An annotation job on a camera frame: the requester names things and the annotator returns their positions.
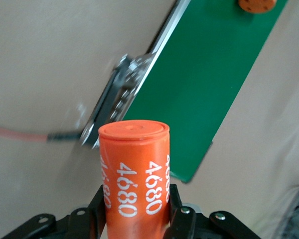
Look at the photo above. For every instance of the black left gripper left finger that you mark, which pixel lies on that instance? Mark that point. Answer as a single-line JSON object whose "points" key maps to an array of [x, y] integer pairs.
{"points": [[52, 226]]}

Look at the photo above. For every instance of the green conveyor belt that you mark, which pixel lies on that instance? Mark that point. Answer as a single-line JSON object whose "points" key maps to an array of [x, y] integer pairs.
{"points": [[201, 74]]}

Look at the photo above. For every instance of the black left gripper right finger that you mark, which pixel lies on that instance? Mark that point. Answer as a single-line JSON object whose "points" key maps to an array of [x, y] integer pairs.
{"points": [[189, 224]]}

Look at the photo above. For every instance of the orange cylinder marked 4680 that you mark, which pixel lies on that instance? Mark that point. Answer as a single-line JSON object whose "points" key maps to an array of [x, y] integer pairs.
{"points": [[134, 154], [256, 5]]}

